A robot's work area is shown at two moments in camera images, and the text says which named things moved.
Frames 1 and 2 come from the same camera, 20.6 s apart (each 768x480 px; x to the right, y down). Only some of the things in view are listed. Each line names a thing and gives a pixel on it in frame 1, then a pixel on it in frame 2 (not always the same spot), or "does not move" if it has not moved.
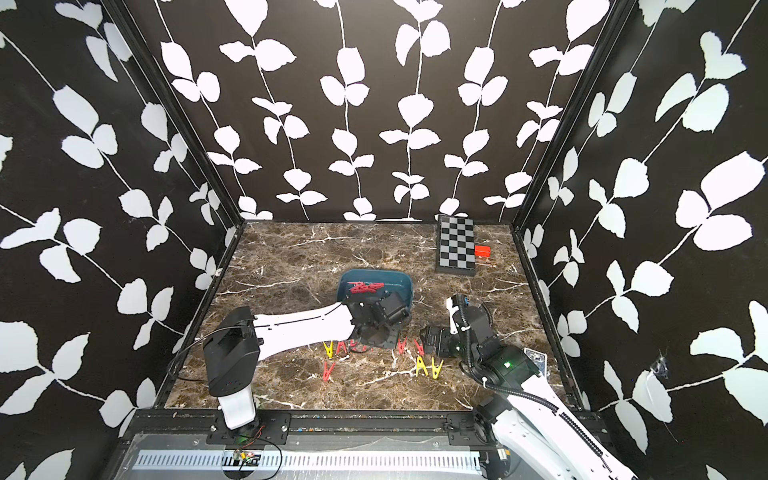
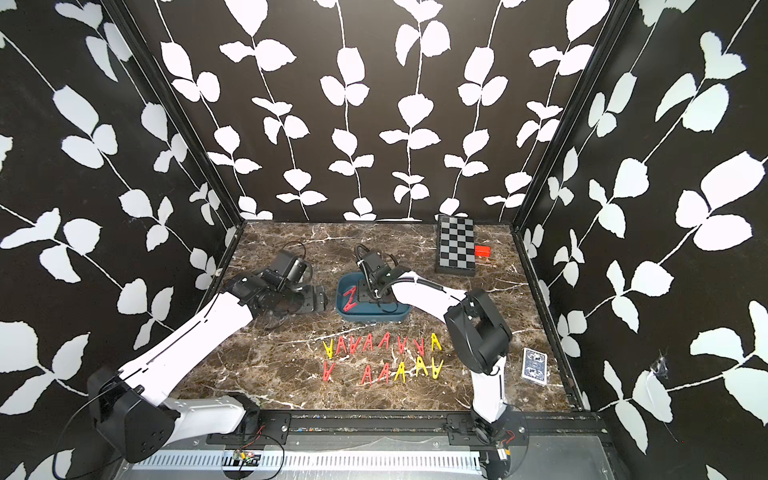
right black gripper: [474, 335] to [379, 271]
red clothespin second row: [327, 372] does not move
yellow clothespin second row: [420, 365] does not move
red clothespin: [420, 348] does not move
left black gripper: [393, 341] to [311, 305]
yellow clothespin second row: [436, 370] does not move
